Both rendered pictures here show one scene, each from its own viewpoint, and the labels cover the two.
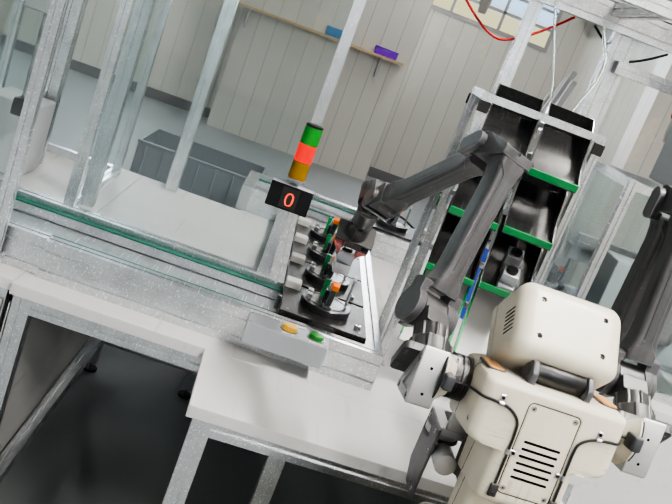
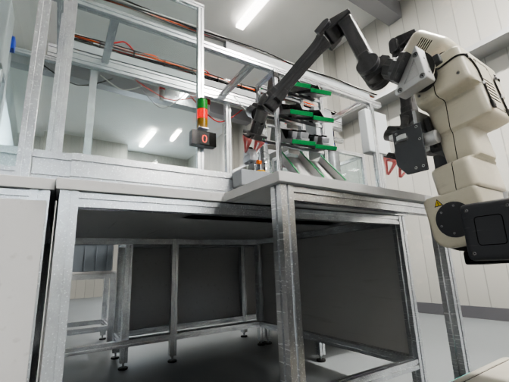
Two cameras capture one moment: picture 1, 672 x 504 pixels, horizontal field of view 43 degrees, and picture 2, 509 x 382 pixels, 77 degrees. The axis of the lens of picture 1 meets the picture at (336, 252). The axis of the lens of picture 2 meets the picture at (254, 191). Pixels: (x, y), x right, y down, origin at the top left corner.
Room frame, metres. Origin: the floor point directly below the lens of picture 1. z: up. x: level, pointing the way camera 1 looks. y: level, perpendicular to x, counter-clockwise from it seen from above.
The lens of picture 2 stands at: (0.94, 0.59, 0.62)
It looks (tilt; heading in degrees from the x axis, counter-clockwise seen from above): 13 degrees up; 334
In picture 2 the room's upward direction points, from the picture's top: 2 degrees counter-clockwise
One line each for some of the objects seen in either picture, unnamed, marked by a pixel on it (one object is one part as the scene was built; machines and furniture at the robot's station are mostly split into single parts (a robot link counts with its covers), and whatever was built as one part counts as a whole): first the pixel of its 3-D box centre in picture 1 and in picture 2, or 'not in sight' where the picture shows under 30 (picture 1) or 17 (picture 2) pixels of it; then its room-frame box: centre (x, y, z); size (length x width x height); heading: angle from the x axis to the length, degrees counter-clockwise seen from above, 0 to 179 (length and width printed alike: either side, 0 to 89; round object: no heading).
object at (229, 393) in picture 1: (373, 399); (311, 208); (2.04, -0.22, 0.84); 0.90 x 0.70 x 0.03; 98
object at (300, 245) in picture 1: (331, 246); not in sight; (2.71, 0.02, 1.01); 0.24 x 0.24 x 0.13; 5
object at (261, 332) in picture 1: (285, 340); (260, 181); (1.99, 0.04, 0.93); 0.21 x 0.07 x 0.06; 95
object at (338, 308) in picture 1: (325, 305); not in sight; (2.21, -0.03, 0.98); 0.14 x 0.14 x 0.02
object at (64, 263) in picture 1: (214, 312); (208, 184); (2.03, 0.23, 0.91); 0.89 x 0.06 x 0.11; 95
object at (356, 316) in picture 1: (323, 311); not in sight; (2.21, -0.03, 0.96); 0.24 x 0.24 x 0.02; 5
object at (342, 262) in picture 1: (343, 258); (248, 155); (2.22, -0.03, 1.12); 0.08 x 0.04 x 0.07; 6
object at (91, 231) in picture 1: (214, 289); not in sight; (2.21, 0.28, 0.91); 0.84 x 0.28 x 0.10; 95
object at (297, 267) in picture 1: (330, 267); not in sight; (2.47, 0.00, 1.01); 0.24 x 0.24 x 0.13; 5
